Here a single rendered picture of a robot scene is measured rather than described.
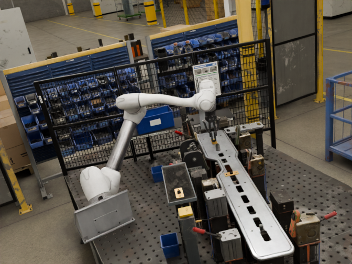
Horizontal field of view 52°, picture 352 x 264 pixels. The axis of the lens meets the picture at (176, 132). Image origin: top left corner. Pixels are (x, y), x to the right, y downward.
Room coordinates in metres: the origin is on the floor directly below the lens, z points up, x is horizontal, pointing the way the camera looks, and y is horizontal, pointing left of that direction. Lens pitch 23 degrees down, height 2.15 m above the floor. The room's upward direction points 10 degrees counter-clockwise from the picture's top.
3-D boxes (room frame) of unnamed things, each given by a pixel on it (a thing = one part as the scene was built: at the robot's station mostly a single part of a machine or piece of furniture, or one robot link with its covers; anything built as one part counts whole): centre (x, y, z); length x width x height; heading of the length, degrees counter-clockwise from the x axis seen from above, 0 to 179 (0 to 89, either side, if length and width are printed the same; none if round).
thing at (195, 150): (1.97, -0.07, 0.94); 0.18 x 0.13 x 0.49; 3
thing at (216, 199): (1.55, -0.14, 0.90); 0.13 x 0.10 x 0.41; 93
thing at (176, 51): (2.99, -0.12, 1.53); 0.06 x 0.06 x 0.20
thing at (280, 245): (1.87, -0.29, 1.00); 1.38 x 0.22 x 0.02; 3
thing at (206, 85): (2.34, -0.25, 1.39); 0.13 x 0.11 x 0.16; 168
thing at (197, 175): (1.78, -0.08, 0.90); 0.05 x 0.05 x 0.40; 3
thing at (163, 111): (2.76, 0.16, 1.09); 0.30 x 0.17 x 0.13; 100
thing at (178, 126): (2.77, -0.03, 1.01); 0.90 x 0.22 x 0.03; 93
